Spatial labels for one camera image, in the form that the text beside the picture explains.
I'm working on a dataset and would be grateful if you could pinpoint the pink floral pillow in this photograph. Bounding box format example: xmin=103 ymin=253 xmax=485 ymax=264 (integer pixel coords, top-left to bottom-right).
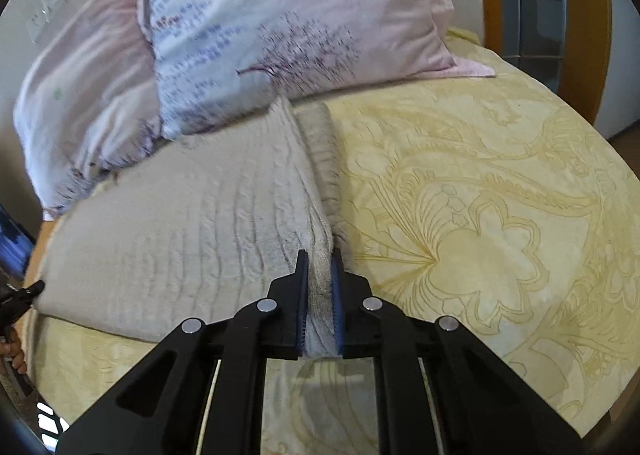
xmin=13 ymin=0 xmax=160 ymax=219

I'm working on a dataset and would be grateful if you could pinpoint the beige knitted sweater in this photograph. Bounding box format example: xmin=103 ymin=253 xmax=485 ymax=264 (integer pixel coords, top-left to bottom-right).
xmin=37 ymin=99 xmax=347 ymax=357

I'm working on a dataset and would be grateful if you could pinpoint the person's left hand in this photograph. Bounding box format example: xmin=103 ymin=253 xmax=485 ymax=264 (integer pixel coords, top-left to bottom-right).
xmin=0 ymin=327 xmax=27 ymax=375

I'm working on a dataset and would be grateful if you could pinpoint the yellow floral bedspread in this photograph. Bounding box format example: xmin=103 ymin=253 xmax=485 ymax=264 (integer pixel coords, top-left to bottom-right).
xmin=23 ymin=30 xmax=639 ymax=435

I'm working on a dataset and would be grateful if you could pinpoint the blue floral pillow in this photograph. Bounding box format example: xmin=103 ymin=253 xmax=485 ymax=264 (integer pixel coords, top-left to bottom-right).
xmin=137 ymin=0 xmax=492 ymax=140

